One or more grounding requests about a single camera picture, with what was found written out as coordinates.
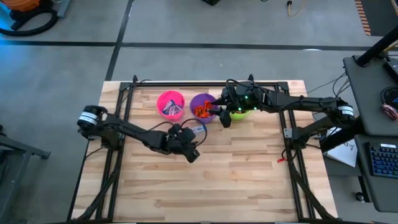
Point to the black desk pole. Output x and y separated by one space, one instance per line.
377 46

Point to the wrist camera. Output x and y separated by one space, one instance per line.
225 119
188 136

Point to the black backlit keyboard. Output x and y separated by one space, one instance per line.
384 160

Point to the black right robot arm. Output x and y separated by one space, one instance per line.
311 102

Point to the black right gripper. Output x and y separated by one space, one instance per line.
233 101

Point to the white paper sheet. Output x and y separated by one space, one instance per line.
343 152

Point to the green plastic bucket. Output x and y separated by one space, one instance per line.
239 116

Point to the gray metal cart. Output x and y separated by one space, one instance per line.
18 145

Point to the black mat with striped edge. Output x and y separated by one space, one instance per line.
384 17

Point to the gray desk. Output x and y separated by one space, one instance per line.
379 193
363 93

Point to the pink plastic bucket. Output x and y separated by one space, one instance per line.
161 102

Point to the purple plastic bucket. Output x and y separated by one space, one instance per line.
196 102

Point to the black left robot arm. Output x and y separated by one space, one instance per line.
133 132

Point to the black aluminium rig frame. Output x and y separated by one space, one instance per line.
202 84

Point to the desk caster wheel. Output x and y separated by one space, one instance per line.
360 196

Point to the orange shop vacuum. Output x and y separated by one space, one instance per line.
18 3

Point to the silver base bracket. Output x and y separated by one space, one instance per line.
287 133

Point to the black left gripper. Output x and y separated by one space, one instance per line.
175 146

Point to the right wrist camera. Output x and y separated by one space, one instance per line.
225 119

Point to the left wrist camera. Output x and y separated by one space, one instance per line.
188 136

